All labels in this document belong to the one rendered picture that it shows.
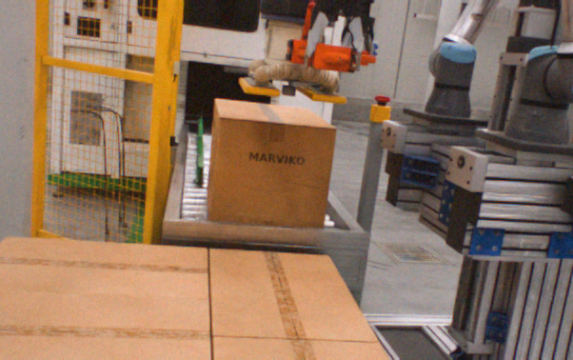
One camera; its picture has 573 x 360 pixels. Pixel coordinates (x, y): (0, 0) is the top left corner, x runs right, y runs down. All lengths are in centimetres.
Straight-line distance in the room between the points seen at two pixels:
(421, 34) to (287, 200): 977
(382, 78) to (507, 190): 994
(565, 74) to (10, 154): 211
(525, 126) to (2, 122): 201
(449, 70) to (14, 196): 182
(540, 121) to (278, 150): 85
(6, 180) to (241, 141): 115
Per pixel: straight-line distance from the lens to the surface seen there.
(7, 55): 276
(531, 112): 167
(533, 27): 193
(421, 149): 206
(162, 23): 272
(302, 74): 173
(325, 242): 210
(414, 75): 1175
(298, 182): 211
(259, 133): 206
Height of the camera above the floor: 120
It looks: 12 degrees down
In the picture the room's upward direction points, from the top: 7 degrees clockwise
